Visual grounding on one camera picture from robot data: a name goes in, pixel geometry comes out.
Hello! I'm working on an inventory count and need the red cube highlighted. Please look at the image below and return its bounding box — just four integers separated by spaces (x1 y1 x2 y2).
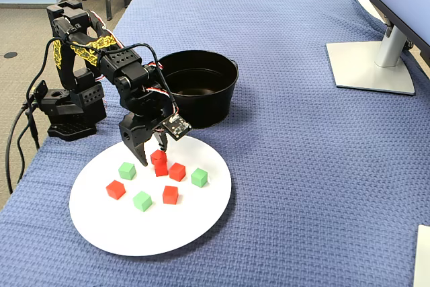
154 160 169 177
105 179 127 200
150 149 168 166
162 185 179 205
169 162 187 182

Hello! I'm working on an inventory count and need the silver monitor stand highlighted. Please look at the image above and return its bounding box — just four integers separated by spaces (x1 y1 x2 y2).
325 14 417 96

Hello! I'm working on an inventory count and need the black plug cable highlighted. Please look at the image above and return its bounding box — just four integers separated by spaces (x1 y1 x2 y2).
5 93 34 196

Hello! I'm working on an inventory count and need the white flat object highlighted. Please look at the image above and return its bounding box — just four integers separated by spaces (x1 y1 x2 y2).
413 224 430 287

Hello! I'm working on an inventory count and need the black metal bucket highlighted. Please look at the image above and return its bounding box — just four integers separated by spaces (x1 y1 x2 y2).
156 50 239 130

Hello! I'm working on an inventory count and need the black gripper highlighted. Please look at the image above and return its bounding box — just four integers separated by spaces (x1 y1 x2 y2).
118 111 169 168

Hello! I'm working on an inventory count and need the thin black camera cable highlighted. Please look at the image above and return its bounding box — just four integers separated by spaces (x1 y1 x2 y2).
25 36 179 116

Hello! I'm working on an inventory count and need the white round plate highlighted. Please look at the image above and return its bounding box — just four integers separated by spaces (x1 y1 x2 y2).
69 134 232 257

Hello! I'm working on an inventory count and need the blue woven table cloth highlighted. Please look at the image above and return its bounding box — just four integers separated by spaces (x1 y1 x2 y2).
0 0 430 287

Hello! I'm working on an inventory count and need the green cube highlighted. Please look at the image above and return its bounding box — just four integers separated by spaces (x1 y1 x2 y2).
118 161 137 180
190 167 208 188
132 190 153 212

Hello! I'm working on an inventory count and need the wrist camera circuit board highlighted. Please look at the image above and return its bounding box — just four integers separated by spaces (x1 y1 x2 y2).
157 114 194 141

